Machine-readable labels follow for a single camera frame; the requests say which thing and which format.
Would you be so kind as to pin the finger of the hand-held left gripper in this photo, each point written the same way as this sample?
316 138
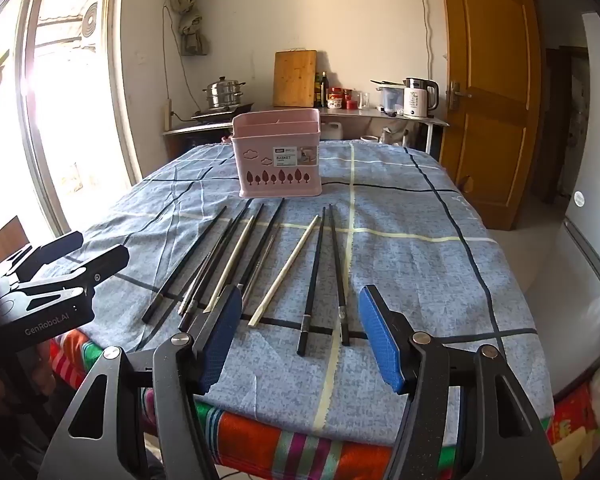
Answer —
55 250
100 265

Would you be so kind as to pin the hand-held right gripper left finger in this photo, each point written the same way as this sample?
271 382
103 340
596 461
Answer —
225 332

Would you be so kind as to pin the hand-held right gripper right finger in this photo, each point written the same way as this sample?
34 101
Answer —
380 342

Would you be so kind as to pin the light wooden chopstick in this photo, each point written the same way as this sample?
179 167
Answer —
230 264
285 270

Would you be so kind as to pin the silver metal chopstick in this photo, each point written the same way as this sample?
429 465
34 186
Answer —
262 260

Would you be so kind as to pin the pink plastic utensil basket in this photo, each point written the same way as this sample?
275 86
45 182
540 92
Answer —
280 175

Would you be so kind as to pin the blue plaid bed sheet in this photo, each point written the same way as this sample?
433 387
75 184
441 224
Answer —
405 260

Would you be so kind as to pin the colourful striped blanket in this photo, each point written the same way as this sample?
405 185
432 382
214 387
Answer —
260 440

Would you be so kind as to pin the low side shelf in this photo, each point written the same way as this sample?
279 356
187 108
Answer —
190 129

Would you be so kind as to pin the beige power strip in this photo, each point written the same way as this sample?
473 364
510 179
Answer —
168 115

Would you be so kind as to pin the black induction cooktop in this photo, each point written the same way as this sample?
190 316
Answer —
220 112

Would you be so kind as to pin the glass sliding door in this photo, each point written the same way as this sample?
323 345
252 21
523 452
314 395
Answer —
120 60

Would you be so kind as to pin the crumpled plastic bags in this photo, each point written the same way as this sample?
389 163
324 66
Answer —
395 135

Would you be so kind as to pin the steel steamer pot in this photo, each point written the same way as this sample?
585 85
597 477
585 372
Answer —
223 92

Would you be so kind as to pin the white plastic jug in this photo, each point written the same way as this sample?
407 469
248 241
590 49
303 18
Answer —
331 131

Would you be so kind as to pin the grey refrigerator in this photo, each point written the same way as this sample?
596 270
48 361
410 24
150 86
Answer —
590 260

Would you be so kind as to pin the metal kitchen shelf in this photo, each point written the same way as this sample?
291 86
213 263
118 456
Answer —
370 114

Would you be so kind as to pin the outdoor air conditioner unit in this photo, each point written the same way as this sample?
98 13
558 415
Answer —
87 22

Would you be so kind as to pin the clear drinking glass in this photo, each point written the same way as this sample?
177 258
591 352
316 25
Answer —
364 101

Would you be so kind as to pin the clear plastic storage box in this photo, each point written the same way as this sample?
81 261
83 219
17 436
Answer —
392 100

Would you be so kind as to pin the white electric kettle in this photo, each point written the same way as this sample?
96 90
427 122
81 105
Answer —
417 100

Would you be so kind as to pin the red lid jar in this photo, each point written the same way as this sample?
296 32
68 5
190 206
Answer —
335 99

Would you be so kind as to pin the brown wooden door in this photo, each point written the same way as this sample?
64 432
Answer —
485 110

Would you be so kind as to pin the hanging grey cloth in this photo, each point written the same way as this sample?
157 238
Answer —
192 25

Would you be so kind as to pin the dark glass bottle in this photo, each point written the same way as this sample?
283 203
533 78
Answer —
324 90

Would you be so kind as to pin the green oil bottle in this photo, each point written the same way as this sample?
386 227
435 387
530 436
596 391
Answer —
317 91

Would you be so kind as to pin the wooden cutting board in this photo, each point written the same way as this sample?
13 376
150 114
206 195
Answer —
295 77

